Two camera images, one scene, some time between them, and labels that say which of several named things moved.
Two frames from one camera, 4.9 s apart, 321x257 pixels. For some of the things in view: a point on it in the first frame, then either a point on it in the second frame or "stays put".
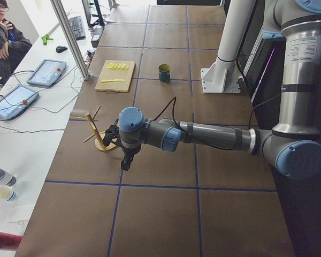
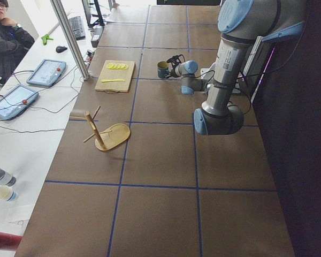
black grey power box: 96,33 stays put
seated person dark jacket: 8,45 stays put
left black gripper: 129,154 to 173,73
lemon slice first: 110,66 stays put
